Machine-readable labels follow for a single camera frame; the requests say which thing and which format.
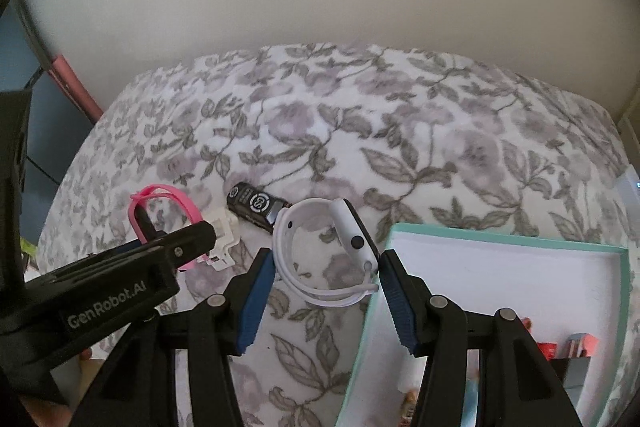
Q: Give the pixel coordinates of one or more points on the black toy car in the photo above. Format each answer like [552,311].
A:
[255,202]

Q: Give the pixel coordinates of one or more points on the black box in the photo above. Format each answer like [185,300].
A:
[575,374]

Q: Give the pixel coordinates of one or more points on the white smartwatch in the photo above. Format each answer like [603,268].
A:
[350,222]

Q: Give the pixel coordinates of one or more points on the pink bed frame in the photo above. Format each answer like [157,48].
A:
[75,87]

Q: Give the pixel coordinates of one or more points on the person's left hand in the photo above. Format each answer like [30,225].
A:
[50,414]

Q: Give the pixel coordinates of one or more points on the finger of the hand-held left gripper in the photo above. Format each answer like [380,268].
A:
[185,239]

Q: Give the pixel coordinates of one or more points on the dark glass cabinet door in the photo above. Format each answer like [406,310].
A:
[47,132]

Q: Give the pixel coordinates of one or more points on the pink wristband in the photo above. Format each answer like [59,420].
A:
[165,193]

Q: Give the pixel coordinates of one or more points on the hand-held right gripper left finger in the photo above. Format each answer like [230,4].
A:
[257,302]

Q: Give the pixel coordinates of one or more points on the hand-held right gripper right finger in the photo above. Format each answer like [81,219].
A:
[400,307]

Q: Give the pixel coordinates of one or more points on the red glue tube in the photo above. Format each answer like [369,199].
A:
[547,349]

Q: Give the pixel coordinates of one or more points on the white power strip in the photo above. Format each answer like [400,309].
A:
[630,187]

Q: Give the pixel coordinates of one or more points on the floral printed blanket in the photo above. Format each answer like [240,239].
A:
[350,117]

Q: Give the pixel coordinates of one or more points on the teal rimmed white tray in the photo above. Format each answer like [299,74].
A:
[500,277]

